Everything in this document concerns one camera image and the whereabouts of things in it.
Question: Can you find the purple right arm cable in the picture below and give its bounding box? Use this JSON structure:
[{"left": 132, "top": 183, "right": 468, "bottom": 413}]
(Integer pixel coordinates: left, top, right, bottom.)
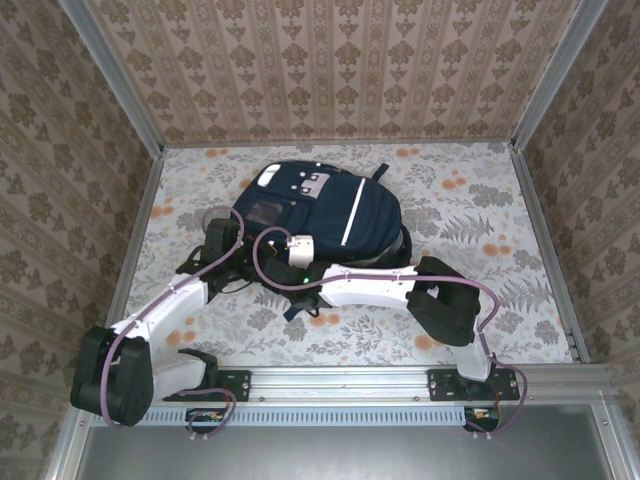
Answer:
[{"left": 252, "top": 225, "right": 530, "bottom": 442}]

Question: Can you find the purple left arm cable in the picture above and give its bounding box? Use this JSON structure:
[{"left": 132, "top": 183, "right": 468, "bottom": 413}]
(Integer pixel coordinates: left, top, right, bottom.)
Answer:
[{"left": 102, "top": 205, "right": 247, "bottom": 442}]

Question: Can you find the aluminium frame post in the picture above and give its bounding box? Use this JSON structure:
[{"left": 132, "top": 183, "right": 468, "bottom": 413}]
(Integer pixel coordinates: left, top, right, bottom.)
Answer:
[
  {"left": 59, "top": 0, "right": 165, "bottom": 159},
  {"left": 512, "top": 0, "right": 609, "bottom": 151}
]

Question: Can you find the grey metal panel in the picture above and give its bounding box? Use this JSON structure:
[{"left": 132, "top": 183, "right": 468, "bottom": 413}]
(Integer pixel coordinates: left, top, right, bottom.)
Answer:
[{"left": 74, "top": 424, "right": 616, "bottom": 480}]

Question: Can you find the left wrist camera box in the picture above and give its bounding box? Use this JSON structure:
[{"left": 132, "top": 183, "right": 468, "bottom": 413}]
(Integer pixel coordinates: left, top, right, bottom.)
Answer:
[{"left": 206, "top": 218, "right": 242, "bottom": 250}]

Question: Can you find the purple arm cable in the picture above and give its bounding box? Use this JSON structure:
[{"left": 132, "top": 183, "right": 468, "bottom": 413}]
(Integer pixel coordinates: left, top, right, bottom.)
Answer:
[
  {"left": 252, "top": 225, "right": 530, "bottom": 442},
  {"left": 102, "top": 205, "right": 247, "bottom": 442}
]

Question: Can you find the grey slotted cable duct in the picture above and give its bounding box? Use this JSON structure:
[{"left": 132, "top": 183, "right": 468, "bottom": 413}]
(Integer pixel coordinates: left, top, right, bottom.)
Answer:
[{"left": 89, "top": 405, "right": 474, "bottom": 427}]

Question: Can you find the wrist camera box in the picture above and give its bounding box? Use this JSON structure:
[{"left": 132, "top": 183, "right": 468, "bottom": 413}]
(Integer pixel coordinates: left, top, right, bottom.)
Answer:
[
  {"left": 206, "top": 218, "right": 242, "bottom": 250},
  {"left": 287, "top": 234, "right": 317, "bottom": 265}
]

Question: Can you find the aluminium mounting rail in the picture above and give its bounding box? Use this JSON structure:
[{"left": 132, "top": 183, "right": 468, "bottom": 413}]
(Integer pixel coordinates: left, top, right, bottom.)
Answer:
[{"left": 74, "top": 364, "right": 612, "bottom": 404}]

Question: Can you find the navy blue backpack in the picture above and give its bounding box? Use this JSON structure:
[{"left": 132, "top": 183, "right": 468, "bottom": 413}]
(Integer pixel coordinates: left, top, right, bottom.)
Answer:
[{"left": 232, "top": 159, "right": 414, "bottom": 321}]

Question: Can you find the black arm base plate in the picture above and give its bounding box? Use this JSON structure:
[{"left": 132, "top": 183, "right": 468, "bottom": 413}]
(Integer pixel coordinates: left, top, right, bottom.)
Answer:
[
  {"left": 162, "top": 369, "right": 252, "bottom": 403},
  {"left": 427, "top": 368, "right": 521, "bottom": 402}
]

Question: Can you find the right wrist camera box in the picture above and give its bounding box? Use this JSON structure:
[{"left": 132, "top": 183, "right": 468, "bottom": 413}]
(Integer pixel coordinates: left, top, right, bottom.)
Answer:
[{"left": 287, "top": 234, "right": 317, "bottom": 265}]

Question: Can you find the floral tablecloth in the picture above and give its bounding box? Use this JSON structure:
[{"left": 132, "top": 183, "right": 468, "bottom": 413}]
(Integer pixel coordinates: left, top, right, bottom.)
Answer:
[{"left": 109, "top": 142, "right": 576, "bottom": 369}]

